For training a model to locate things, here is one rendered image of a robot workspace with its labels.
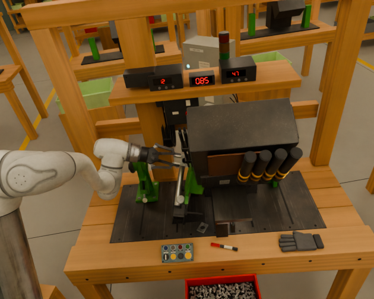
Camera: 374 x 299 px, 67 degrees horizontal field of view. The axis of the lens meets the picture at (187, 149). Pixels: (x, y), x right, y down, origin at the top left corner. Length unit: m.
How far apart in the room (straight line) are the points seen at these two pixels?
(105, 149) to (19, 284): 0.61
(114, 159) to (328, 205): 1.15
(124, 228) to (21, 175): 0.91
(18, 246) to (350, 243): 1.36
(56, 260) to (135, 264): 1.46
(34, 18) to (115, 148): 0.65
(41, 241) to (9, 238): 2.08
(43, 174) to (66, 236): 2.19
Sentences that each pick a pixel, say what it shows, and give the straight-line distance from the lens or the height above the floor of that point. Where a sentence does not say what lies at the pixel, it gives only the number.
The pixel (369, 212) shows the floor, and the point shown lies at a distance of 3.01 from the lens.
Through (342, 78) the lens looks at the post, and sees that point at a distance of 1.64.
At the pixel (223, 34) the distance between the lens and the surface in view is 1.40.
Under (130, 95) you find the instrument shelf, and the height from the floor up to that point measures 1.54.
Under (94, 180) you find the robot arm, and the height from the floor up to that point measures 1.40.
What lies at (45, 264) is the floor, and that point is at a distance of 2.89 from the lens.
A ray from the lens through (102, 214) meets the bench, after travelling 1.75.
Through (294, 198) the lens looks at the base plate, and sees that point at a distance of 1.69.
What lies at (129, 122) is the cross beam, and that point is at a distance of 1.70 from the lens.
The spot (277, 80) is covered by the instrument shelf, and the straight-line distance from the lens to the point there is 1.39.
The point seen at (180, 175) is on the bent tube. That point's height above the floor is 1.10.
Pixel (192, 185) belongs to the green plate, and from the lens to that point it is 1.36.
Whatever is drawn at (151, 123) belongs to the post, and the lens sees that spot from 1.57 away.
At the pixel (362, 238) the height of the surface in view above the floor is 0.90.
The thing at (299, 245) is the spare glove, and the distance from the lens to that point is 1.47.
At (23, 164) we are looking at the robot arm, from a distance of 0.81.
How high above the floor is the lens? 2.13
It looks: 38 degrees down
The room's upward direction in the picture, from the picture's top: 8 degrees counter-clockwise
